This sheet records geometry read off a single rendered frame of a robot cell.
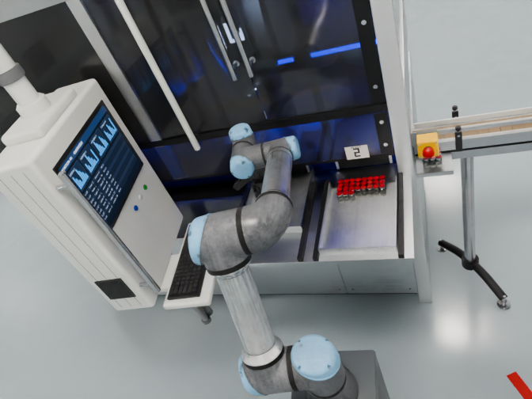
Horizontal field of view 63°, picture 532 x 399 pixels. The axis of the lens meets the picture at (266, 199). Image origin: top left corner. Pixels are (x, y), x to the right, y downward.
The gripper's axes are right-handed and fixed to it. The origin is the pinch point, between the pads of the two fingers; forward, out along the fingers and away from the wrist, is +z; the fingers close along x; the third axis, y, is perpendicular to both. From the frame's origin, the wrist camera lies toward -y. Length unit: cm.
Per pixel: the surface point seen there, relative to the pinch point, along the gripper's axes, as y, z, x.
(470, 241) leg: 72, 69, 33
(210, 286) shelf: -24.7, 17.7, -24.4
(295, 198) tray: 6.3, 10.6, 12.6
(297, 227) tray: 10.7, 7.8, -6.1
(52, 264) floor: -231, 99, 54
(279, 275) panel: -22, 73, 19
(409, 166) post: 51, 7, 20
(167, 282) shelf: -46, 18, -22
